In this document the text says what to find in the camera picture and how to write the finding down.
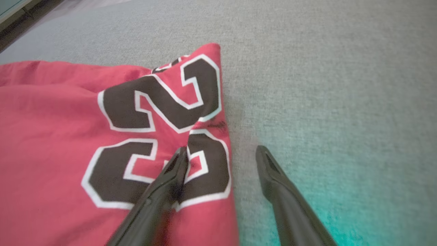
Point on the grey fabric sofa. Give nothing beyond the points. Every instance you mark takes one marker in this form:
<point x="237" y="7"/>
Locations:
<point x="324" y="85"/>

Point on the red white basketball jersey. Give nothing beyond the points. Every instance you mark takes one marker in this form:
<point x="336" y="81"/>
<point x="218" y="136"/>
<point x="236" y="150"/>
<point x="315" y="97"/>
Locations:
<point x="51" y="136"/>

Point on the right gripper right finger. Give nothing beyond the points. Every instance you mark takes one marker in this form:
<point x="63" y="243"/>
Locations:
<point x="293" y="218"/>

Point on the dark low furniture frame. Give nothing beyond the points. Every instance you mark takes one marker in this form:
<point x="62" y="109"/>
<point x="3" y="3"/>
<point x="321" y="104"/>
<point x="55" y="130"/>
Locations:
<point x="20" y="27"/>

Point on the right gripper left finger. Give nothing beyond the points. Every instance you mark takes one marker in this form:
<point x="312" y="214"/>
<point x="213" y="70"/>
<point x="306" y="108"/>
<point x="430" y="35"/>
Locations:
<point x="153" y="212"/>

